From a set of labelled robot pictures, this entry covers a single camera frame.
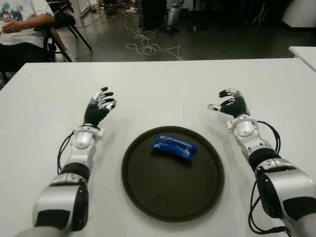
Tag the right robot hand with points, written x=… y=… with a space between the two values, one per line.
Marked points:
x=237 y=106

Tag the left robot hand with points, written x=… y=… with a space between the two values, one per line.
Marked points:
x=95 y=113

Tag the blue Oreo packet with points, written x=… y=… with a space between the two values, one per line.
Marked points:
x=172 y=146

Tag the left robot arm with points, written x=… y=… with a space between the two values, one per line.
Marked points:
x=82 y=140

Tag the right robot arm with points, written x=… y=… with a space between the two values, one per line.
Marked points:
x=261 y=153

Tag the white side table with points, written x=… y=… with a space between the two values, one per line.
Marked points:
x=306 y=54

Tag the black folding chair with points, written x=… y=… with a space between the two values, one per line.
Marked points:
x=64 y=22

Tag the dark rolling chair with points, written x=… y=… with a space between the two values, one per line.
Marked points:
x=207 y=12

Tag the dark round tray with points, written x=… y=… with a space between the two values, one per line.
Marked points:
x=172 y=185

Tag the white power strip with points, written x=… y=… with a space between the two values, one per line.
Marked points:
x=132 y=10

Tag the white curved cabinet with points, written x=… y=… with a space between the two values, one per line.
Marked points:
x=301 y=14

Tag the seated person in white shirt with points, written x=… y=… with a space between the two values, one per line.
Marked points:
x=22 y=27

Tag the black cabinet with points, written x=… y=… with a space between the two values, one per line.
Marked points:
x=153 y=14

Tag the white frame panel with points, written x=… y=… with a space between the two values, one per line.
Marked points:
x=85 y=7

